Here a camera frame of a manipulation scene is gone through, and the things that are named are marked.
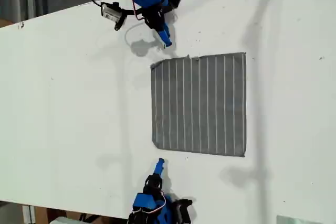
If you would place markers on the grey white-striped square towel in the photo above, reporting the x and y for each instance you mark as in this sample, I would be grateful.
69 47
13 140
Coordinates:
199 103

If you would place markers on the white plastic object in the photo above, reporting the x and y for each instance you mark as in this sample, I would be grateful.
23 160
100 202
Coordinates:
65 221

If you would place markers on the white table leg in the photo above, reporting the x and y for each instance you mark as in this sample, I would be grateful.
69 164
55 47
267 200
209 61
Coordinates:
28 214

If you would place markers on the shiny metal plate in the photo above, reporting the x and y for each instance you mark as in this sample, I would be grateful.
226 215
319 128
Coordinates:
299 220

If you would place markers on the gripper camera stalk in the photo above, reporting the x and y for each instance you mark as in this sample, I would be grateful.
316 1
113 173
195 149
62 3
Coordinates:
132 12

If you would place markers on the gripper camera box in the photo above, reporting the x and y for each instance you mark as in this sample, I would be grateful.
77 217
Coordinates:
111 12
183 211

